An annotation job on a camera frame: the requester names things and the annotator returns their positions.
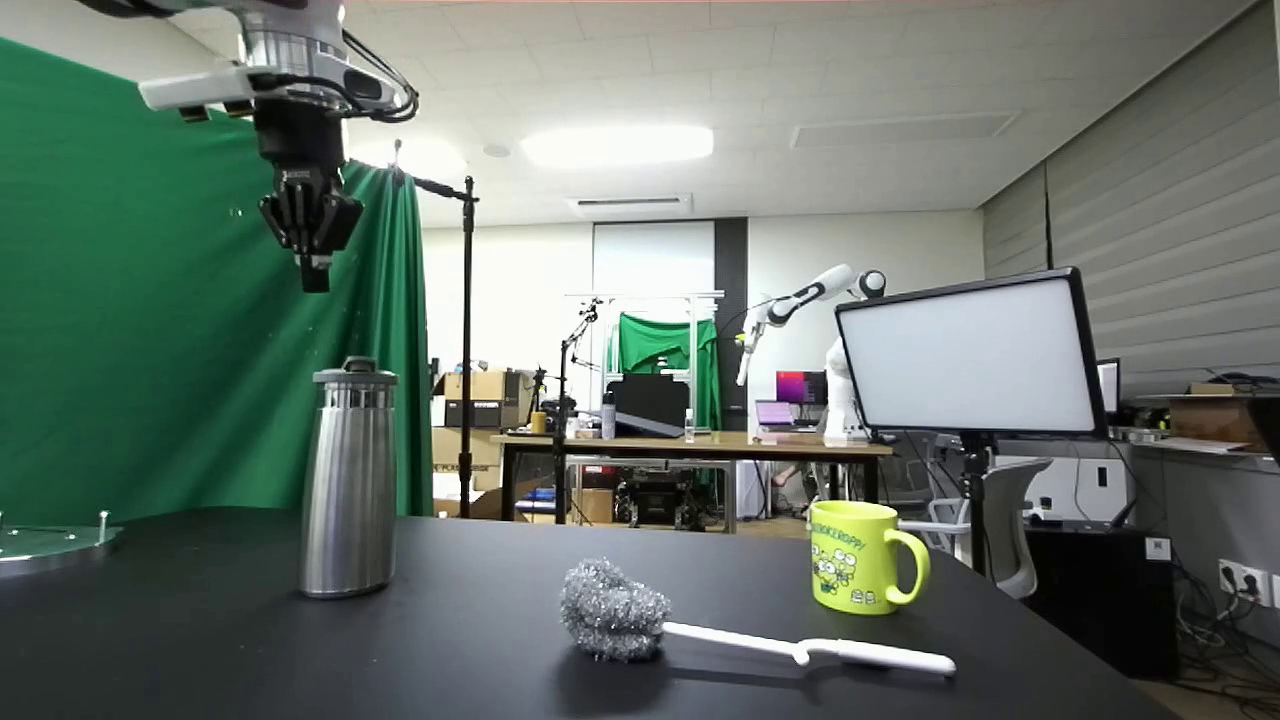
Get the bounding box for grey window blinds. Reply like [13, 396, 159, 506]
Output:
[981, 0, 1280, 407]

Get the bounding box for pink-screen monitor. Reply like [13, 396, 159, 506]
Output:
[772, 368, 831, 414]

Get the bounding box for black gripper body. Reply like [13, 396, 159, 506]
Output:
[253, 99, 352, 201]

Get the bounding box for small lid of silver cup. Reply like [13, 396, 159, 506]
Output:
[308, 352, 398, 392]

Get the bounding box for small black desk monitor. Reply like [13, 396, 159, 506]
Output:
[605, 371, 692, 442]

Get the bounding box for large black-framed computer monitor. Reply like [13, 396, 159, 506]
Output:
[831, 270, 1109, 444]

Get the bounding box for brown cardboard boxes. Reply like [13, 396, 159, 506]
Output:
[435, 368, 545, 435]

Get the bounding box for white wall power outlet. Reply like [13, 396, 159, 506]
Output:
[1212, 556, 1276, 603]

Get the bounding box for large green backdrop cloth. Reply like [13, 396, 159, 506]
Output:
[0, 37, 435, 527]

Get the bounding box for white office chair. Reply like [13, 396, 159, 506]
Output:
[916, 455, 1053, 603]

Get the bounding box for ceiling air vent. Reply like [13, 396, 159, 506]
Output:
[572, 193, 700, 219]

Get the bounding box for grey brush with white handle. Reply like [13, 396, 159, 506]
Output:
[554, 556, 960, 679]

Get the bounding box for black monitor stand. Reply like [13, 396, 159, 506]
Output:
[949, 429, 1025, 580]

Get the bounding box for rectangular ceiling light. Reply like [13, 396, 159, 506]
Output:
[515, 121, 718, 171]

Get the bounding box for yellow-green printed mug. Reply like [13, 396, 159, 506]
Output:
[804, 497, 936, 619]

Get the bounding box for tall silver metal cup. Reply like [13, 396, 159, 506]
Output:
[295, 371, 398, 599]

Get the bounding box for black backdrop stand pole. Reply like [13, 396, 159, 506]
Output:
[411, 171, 480, 519]

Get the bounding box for long wooden desk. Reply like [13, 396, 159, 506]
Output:
[492, 429, 894, 527]

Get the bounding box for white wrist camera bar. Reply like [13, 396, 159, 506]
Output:
[134, 68, 260, 117]

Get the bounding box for small green backdrop cloth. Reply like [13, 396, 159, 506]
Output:
[609, 312, 727, 434]

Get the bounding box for black floor cabinet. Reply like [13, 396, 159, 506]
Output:
[1025, 519, 1179, 685]

